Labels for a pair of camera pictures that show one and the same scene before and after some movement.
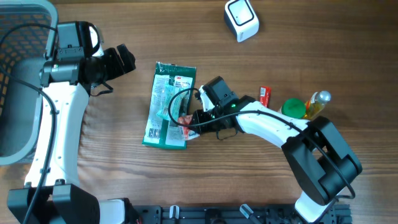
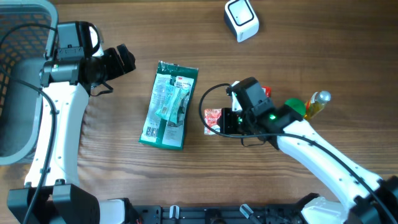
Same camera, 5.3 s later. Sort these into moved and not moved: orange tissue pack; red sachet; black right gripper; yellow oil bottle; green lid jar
Moved: orange tissue pack; black right gripper
Not moved: red sachet; green lid jar; yellow oil bottle
